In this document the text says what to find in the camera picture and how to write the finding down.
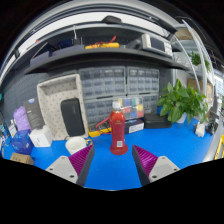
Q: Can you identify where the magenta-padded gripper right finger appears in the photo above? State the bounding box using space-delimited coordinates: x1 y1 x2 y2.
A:
131 144 181 187

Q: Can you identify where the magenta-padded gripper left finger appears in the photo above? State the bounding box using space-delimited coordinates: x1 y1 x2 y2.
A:
45 143 96 187

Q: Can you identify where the red drink bottle white cap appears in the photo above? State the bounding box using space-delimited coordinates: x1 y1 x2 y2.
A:
109 100 127 151

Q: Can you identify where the black zip case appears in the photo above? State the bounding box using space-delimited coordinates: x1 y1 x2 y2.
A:
143 113 173 130

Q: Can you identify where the black box with white label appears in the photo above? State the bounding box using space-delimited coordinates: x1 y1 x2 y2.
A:
124 118 145 135

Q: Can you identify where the yellow multimeter with red leads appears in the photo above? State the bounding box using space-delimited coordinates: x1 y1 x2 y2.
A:
87 116 113 138

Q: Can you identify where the black rectangular pouch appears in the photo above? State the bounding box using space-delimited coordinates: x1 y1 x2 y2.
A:
60 97 86 138

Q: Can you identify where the white power adapter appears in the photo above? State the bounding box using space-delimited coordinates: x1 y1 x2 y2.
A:
194 121 206 138

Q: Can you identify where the dark grey flat box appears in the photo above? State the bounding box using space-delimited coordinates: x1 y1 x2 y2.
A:
23 97 46 131

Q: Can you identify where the purple plastic bag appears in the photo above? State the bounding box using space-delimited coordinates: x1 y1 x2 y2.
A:
13 105 32 132

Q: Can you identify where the green potted plant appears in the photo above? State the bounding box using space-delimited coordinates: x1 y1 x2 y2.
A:
156 78 209 125

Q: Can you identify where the beige dotted open box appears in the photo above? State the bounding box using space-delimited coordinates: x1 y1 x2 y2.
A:
36 73 89 141

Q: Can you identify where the dark grey pegboard panel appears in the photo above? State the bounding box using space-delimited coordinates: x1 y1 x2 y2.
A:
2 71 81 118

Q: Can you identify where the white metal shelving rack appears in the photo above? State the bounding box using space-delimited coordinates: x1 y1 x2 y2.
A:
171 23 224 116

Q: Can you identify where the dark overhead shelf unit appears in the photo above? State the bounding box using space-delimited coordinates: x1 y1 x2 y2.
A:
22 14 192 76

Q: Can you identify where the white mug with gold handle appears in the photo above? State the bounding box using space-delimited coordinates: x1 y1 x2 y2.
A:
65 135 94 156

